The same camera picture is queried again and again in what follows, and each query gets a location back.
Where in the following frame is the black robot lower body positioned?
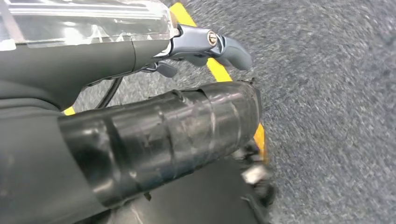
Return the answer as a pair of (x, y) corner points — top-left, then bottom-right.
(77, 140), (277, 224)

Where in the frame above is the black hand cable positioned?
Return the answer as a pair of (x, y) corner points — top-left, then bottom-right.
(95, 77), (124, 110)

